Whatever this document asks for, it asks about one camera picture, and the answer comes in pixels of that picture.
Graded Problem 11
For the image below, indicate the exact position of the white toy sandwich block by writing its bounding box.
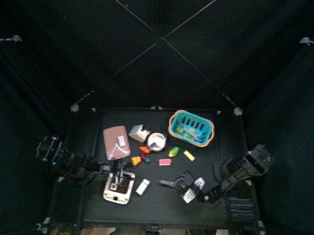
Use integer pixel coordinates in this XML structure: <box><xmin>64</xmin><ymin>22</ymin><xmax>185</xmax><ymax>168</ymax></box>
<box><xmin>135</xmin><ymin>178</ymin><xmax>151</xmax><ymax>196</ymax></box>

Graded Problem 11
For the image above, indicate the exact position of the white toy pot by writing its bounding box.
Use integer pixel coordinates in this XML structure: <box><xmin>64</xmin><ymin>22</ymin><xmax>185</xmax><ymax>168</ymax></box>
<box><xmin>146</xmin><ymin>131</ymin><xmax>169</xmax><ymax>152</ymax></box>

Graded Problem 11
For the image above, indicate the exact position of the white toy tray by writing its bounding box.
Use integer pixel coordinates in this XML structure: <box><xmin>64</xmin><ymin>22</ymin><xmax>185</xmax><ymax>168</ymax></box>
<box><xmin>102</xmin><ymin>170</ymin><xmax>137</xmax><ymax>206</ymax></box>

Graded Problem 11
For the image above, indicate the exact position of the thin diagonal cord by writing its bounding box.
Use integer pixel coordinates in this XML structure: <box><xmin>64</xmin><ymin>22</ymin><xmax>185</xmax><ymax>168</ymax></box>
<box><xmin>114</xmin><ymin>0</ymin><xmax>239</xmax><ymax>112</ymax></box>
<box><xmin>72</xmin><ymin>0</ymin><xmax>217</xmax><ymax>108</ymax></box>

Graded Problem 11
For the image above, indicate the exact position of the green and yellow toy corn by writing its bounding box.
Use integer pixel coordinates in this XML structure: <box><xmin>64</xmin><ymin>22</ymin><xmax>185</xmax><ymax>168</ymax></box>
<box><xmin>169</xmin><ymin>146</ymin><xmax>181</xmax><ymax>159</ymax></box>

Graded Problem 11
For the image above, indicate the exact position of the yellow toy block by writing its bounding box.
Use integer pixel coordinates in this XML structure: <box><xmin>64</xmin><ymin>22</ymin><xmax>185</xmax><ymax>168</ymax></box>
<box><xmin>183</xmin><ymin>150</ymin><xmax>197</xmax><ymax>162</ymax></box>

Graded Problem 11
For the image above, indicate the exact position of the printed label sheet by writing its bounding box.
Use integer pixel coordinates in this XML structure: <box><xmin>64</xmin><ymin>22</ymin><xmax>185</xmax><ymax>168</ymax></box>
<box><xmin>226</xmin><ymin>196</ymin><xmax>258</xmax><ymax>222</ymax></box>

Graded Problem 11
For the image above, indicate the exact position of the white toy knife block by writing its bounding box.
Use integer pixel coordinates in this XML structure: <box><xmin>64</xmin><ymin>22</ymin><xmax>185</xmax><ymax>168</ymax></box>
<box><xmin>127</xmin><ymin>124</ymin><xmax>153</xmax><ymax>143</ymax></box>

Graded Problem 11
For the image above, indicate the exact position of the pink cutting board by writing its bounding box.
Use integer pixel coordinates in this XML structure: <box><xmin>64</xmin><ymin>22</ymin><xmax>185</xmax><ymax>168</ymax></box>
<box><xmin>102</xmin><ymin>125</ymin><xmax>132</xmax><ymax>162</ymax></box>

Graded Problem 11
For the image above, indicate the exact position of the teal basket orange rim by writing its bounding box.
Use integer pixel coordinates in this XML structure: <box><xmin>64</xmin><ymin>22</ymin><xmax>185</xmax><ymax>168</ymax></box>
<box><xmin>169</xmin><ymin>109</ymin><xmax>217</xmax><ymax>148</ymax></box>

